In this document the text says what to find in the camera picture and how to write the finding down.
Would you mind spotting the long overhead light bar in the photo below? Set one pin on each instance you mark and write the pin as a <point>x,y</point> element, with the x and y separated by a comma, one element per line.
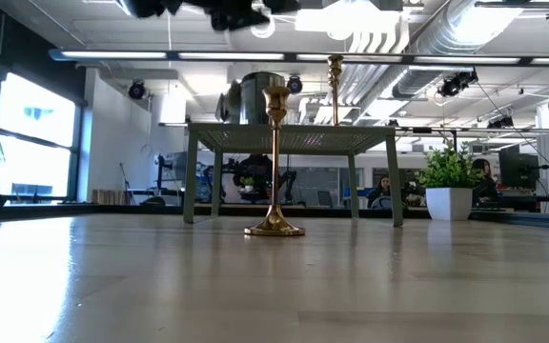
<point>231,56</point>

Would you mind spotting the green plant in white pot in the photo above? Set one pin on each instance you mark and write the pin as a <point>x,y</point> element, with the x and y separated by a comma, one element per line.
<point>448,202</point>

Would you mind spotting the black round ceiling spotlight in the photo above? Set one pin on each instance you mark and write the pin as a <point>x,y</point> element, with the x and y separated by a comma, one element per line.
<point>294,84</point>
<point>136,89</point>

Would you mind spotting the green perforated metal shelf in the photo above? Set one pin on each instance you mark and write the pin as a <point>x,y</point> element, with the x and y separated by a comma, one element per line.
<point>303,138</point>

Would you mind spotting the white ceiling light panel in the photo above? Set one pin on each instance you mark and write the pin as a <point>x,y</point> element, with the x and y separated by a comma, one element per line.
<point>346,19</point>

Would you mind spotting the black computer monitor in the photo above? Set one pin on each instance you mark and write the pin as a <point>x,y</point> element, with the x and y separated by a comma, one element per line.
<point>517,169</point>

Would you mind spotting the small potted plant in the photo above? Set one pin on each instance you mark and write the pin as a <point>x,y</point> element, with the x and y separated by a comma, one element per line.
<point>249,183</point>

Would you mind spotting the silver ventilation duct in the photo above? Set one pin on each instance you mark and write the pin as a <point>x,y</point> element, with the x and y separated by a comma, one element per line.
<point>436,38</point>

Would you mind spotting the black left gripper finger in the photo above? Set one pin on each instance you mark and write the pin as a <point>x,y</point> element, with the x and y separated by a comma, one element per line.
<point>236,19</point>
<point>279,5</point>

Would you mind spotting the person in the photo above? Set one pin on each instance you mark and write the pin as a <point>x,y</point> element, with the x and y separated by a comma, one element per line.
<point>258,174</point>
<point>383,186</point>
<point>484,183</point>

